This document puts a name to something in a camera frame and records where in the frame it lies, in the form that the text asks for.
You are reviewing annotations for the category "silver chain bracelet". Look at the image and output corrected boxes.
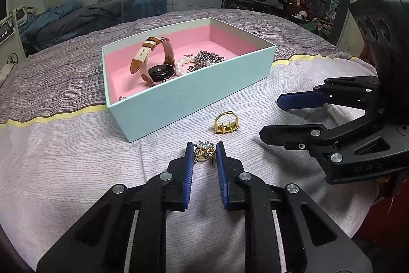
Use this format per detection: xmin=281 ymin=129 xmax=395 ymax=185
xmin=185 ymin=50 xmax=227 ymax=73

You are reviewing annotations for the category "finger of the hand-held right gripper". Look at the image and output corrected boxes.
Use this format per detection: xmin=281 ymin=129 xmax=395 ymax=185
xmin=277 ymin=76 xmax=384 ymax=116
xmin=259 ymin=107 xmax=401 ymax=167

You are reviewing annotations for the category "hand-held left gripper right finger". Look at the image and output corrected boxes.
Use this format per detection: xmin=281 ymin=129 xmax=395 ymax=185
xmin=215 ymin=141 xmax=374 ymax=273

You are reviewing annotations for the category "gold ring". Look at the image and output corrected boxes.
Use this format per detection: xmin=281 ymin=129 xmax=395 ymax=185
xmin=212 ymin=111 xmax=241 ymax=135

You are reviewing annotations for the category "blue massage bed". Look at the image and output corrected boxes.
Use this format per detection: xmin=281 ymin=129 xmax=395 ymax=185
xmin=128 ymin=0 xmax=168 ymax=21

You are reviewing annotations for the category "brown strap wristwatch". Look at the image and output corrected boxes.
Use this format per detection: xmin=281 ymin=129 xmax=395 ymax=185
xmin=129 ymin=36 xmax=177 ymax=87

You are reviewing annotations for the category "mint box with pink lining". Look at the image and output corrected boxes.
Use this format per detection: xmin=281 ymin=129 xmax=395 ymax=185
xmin=101 ymin=17 xmax=277 ymax=143

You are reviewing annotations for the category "blue duvet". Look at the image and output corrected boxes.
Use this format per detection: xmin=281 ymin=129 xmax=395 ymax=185
xmin=25 ymin=0 xmax=85 ymax=51

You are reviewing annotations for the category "white pearl bracelet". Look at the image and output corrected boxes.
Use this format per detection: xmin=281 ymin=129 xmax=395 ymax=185
xmin=174 ymin=56 xmax=224 ymax=77

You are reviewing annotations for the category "gold crystal brooch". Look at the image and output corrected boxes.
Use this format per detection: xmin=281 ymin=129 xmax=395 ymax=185
xmin=193 ymin=140 xmax=218 ymax=165

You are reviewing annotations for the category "white beauty machine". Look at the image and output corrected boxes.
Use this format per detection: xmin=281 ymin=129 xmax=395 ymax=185
xmin=0 ymin=0 xmax=28 ymax=69

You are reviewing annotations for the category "green potted plant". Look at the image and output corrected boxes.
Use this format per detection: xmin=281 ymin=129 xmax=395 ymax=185
xmin=301 ymin=15 xmax=337 ymax=41

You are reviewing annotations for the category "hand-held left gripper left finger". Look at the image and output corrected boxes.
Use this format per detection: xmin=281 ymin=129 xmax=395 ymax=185
xmin=37 ymin=141 xmax=196 ymax=273

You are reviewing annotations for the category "grey striped blanket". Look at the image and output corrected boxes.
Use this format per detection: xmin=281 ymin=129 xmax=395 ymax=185
xmin=0 ymin=8 xmax=378 ymax=127

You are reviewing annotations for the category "dark grey blanket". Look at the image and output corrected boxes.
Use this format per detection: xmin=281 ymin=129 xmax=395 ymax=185
xmin=73 ymin=0 xmax=161 ymax=26

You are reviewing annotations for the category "red garment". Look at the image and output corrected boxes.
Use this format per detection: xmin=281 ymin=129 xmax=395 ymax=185
xmin=351 ymin=192 xmax=409 ymax=248

